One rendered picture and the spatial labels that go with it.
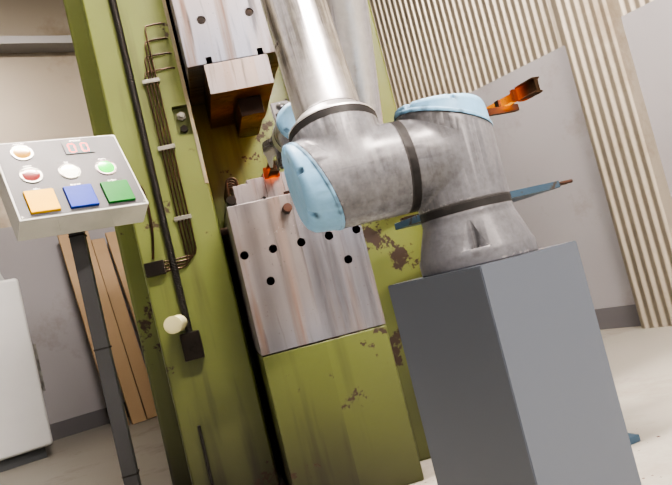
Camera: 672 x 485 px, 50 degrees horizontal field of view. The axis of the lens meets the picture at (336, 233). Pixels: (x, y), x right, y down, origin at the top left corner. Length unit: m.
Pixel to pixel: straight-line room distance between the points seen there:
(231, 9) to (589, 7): 2.30
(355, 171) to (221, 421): 1.40
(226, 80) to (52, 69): 4.14
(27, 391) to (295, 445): 3.02
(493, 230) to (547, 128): 3.35
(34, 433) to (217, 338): 2.79
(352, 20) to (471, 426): 0.81
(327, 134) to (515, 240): 0.33
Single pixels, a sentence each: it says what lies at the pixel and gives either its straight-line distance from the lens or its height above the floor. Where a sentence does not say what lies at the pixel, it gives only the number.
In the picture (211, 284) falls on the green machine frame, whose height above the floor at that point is 0.71.
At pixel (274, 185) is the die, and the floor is 0.96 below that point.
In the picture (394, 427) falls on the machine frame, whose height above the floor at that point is 0.17.
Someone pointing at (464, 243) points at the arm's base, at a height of 0.64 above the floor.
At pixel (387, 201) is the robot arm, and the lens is 1.12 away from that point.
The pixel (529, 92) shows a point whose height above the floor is 1.01.
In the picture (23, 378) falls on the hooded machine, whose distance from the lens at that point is 4.97.
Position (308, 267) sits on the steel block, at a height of 0.69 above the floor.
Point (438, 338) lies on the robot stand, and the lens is 1.14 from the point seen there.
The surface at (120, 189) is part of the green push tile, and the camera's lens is 2.07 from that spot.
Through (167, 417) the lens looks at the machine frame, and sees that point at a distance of 2.80.
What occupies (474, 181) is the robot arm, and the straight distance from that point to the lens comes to 1.13.
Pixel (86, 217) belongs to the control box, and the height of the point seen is 0.95.
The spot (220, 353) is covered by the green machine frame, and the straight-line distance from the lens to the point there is 2.33.
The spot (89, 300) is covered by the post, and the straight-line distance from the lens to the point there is 2.11.
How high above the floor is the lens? 0.63
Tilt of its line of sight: 4 degrees up
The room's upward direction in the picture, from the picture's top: 14 degrees counter-clockwise
